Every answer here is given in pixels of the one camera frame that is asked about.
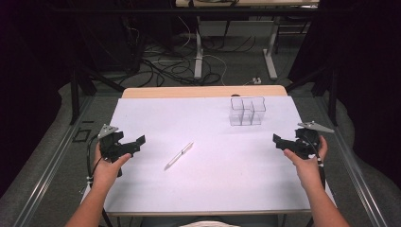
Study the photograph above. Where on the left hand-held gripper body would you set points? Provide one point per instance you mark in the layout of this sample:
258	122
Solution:
110	148

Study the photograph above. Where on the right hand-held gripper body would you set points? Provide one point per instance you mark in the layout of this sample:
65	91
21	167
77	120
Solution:
307	143

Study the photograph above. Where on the person's left hand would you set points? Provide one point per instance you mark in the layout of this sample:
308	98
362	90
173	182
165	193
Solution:
107	171

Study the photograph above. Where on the person's right hand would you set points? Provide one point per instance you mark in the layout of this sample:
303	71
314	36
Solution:
307	170

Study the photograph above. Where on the clear plastic compartment organizer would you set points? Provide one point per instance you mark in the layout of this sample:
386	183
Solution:
247	112

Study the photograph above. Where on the white pen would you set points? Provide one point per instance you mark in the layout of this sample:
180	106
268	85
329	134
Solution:
179	155

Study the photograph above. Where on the black metal stand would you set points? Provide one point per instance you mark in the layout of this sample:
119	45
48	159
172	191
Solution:
75	94
331	94

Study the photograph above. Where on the white plug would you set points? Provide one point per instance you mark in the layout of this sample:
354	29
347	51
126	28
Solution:
257	80

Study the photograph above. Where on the white table cover sheet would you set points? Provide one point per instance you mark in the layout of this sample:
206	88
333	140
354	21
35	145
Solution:
205	183

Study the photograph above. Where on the white desk leg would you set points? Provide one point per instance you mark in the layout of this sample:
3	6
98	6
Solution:
270	53
198	53

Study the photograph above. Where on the dark curtain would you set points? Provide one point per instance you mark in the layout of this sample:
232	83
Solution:
372	78
28	78

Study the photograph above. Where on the person's light clothing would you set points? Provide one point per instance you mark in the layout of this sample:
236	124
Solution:
206	224

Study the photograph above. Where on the light wooden desk top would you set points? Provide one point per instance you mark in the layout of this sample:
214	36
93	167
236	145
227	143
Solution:
246	3

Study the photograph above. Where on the metal floor rail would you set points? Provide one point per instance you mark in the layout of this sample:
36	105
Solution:
359	183
44	183

